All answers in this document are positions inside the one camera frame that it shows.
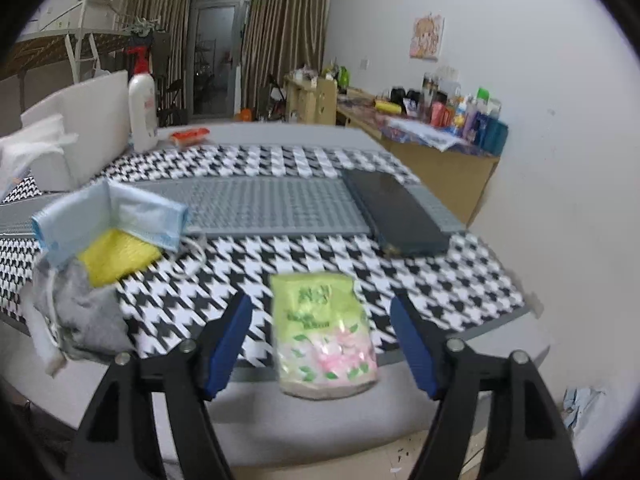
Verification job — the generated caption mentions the white cloth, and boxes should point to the white cloth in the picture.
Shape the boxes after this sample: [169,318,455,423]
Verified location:
[25,305,68,377]

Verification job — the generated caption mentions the brown curtain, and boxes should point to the brown curtain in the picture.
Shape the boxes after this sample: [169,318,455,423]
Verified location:
[240,0,333,122]
[122,0,196,126]

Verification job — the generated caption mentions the white foam box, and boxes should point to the white foam box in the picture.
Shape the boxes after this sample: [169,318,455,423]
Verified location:
[20,70,131,193]

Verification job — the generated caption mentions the glass balcony door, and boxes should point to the glass balcony door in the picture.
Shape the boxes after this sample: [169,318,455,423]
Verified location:
[192,0,258,116]

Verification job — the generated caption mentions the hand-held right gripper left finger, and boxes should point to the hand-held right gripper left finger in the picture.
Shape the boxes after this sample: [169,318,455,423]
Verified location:
[64,292,253,480]

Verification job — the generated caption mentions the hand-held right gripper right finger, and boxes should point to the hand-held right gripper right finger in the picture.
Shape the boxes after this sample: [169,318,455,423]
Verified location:
[389,294,583,480]

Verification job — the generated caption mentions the white pump bottle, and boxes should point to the white pump bottle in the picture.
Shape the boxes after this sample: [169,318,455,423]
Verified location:
[125,45,160,153]

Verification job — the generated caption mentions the white tissue paper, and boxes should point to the white tissue paper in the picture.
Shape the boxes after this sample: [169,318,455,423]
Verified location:
[0,114,81,201]

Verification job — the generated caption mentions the yellow cloth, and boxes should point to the yellow cloth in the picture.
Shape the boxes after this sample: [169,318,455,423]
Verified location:
[77,227,163,288]

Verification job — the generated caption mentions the green tissue packet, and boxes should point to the green tissue packet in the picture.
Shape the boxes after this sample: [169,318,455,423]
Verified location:
[272,271,379,401]

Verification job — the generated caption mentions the red snack packet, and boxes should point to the red snack packet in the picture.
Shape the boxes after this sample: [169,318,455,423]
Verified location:
[170,127,211,147]

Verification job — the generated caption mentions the wall poster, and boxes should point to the wall poster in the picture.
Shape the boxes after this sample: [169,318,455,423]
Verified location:
[410,14,446,60]

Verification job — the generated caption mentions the wooden chair with smiley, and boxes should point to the wooden chair with smiley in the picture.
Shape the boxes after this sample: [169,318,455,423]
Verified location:
[285,76,338,126]

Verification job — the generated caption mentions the crumpled blue paper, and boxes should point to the crumpled blue paper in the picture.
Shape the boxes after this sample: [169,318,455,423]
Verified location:
[562,385,601,431]

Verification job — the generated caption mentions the metal bunk bed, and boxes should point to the metal bunk bed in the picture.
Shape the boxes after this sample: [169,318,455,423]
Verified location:
[0,15,171,91]

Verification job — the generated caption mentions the blue face mask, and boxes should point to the blue face mask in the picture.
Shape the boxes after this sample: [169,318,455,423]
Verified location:
[31,180,207,281]

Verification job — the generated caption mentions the grey sock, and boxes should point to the grey sock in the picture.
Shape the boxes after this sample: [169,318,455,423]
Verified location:
[30,260,136,363]

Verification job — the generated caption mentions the row of toiletry bottles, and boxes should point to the row of toiletry bottles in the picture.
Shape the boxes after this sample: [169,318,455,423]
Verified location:
[420,72,510,156]

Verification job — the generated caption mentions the black folding chair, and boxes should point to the black folding chair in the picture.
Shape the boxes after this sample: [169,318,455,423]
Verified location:
[257,75,288,121]

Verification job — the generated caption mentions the black tablet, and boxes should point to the black tablet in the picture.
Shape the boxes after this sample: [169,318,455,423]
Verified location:
[342,169,451,259]

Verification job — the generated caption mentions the white printed papers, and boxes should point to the white printed papers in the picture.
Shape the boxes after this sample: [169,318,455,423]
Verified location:
[387,117,461,151]

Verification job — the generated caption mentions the houndstooth tablecloth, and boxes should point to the houndstooth tablecloth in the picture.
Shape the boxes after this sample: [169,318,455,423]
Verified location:
[0,142,531,366]

